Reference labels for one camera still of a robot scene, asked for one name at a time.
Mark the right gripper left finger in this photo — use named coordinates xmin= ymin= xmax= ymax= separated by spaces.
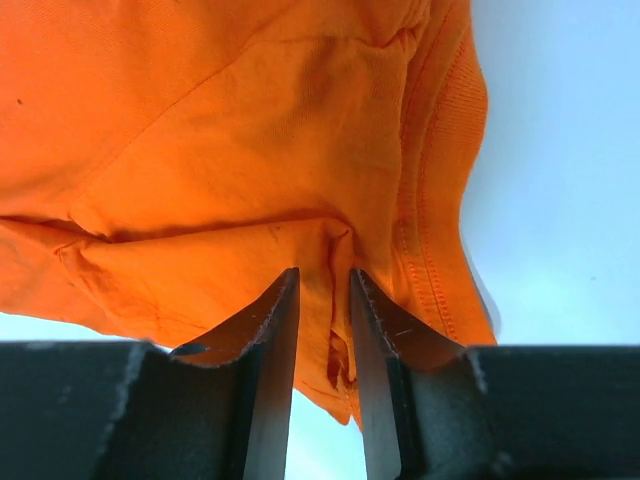
xmin=1 ymin=268 xmax=300 ymax=479

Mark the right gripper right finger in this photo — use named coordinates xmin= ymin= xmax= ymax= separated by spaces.
xmin=350 ymin=270 xmax=639 ymax=479

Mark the orange t shirt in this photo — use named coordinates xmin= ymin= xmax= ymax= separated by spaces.
xmin=1 ymin=1 xmax=494 ymax=423

